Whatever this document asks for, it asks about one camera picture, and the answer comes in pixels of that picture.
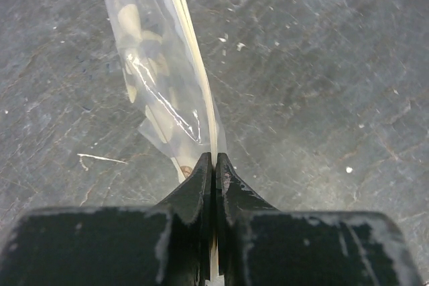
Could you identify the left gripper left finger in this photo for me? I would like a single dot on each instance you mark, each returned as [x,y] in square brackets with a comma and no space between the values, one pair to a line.
[163,244]

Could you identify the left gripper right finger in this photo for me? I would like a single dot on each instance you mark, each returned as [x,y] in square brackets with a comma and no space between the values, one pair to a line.
[261,245]

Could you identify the clear polka dot zip bag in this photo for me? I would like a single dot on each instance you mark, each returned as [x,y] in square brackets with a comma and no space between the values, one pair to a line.
[166,80]

